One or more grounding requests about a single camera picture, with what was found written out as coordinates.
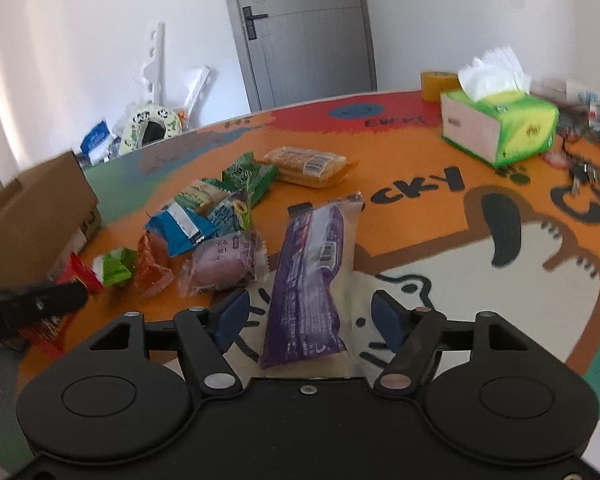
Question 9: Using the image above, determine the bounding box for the pale green cracker packet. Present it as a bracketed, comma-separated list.
[174, 178, 232, 214]

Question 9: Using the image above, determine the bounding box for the short white perforated board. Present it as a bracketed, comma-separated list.
[181, 65, 212, 117]

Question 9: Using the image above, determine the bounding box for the small bright green snack packet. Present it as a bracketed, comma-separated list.
[92, 247, 139, 289]

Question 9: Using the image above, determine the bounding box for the orange snack packet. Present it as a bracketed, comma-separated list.
[134, 232, 176, 299]

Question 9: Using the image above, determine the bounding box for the long purple snack packet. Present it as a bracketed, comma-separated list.
[259, 196, 367, 372]

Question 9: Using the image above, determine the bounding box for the brown cardboard box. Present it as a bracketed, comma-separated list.
[0, 150, 104, 292]

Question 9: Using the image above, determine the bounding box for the teal and purple snack packet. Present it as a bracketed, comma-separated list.
[206, 191, 254, 237]

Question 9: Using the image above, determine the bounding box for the blue snack packet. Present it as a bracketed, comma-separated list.
[144, 204, 222, 259]

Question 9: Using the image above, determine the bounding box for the black door handle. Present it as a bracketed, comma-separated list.
[242, 5, 270, 41]

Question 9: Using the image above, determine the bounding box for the yellow biscuit packet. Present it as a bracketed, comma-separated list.
[256, 145, 362, 190]

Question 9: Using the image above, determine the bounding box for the panda print seat ring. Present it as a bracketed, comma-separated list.
[118, 101, 184, 157]

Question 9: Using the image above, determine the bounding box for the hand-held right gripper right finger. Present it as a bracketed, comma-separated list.
[370, 289, 536, 398]

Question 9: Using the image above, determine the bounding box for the pink round bun packet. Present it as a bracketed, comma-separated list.
[177, 230, 272, 299]

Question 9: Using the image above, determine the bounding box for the cartoon printed table mat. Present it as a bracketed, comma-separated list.
[0, 89, 600, 480]

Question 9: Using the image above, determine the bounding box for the blue plastic bag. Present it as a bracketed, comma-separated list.
[79, 120, 114, 167]

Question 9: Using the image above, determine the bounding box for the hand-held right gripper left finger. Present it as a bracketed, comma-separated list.
[87, 287, 253, 400]

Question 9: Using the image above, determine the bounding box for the long white perforated board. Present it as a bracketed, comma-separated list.
[129, 22, 167, 107]

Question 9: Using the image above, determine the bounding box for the dark green snack packet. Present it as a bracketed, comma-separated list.
[222, 152, 280, 207]

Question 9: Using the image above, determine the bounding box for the green tissue box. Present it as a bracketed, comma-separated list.
[439, 45, 562, 169]

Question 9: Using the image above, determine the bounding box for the red snack packet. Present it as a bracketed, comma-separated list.
[19, 252, 104, 359]

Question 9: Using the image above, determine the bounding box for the yellow tape roll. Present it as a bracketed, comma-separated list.
[419, 69, 462, 104]

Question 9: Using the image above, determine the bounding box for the grey door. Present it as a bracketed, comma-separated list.
[219, 0, 382, 114]

